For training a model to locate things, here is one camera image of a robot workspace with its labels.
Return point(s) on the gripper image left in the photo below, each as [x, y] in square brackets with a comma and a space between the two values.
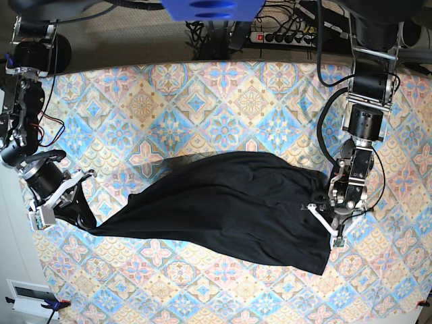
[42, 175]

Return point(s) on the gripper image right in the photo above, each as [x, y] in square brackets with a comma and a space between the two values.
[335, 211]

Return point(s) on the black t-shirt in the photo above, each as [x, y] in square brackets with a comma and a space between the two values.
[247, 205]

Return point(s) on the robot arm image right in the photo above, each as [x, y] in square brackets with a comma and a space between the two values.
[372, 84]

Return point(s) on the patterned tablecloth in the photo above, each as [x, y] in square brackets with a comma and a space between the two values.
[122, 122]

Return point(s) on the black round speaker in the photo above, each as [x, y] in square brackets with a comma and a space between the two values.
[61, 55]

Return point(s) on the orange clamp lower right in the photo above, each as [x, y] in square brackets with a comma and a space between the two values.
[424, 303]

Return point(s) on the blue clamp lower left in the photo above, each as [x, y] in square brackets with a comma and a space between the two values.
[54, 305]

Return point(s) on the white power strip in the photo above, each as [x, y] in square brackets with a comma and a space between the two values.
[290, 38]

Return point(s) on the white round device upper right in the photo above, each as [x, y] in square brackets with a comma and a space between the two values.
[411, 32]

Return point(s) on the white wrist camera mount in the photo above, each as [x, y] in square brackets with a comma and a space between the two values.
[338, 226]
[67, 203]

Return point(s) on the white wall vent box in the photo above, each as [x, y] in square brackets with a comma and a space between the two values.
[29, 297]

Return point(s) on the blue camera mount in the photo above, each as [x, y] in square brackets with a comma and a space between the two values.
[213, 10]

